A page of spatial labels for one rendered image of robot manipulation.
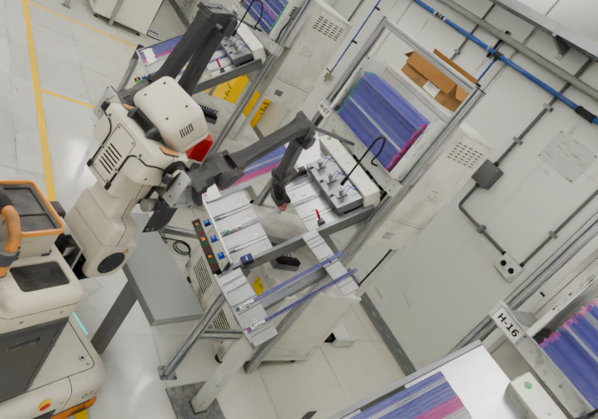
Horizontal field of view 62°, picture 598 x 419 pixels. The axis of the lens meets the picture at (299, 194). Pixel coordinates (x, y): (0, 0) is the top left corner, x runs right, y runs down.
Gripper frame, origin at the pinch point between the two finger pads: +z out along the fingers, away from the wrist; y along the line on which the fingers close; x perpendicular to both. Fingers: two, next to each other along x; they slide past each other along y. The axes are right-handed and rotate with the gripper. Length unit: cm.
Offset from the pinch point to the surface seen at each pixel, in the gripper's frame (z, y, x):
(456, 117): -40, -24, -75
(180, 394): 57, -36, 76
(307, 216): 0.3, -10.0, -8.4
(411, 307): 161, 2, -87
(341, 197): -6.5, -12.3, -25.3
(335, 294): 59, -20, -16
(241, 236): 1.5, -5.2, 23.1
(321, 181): -5.9, 1.6, -22.0
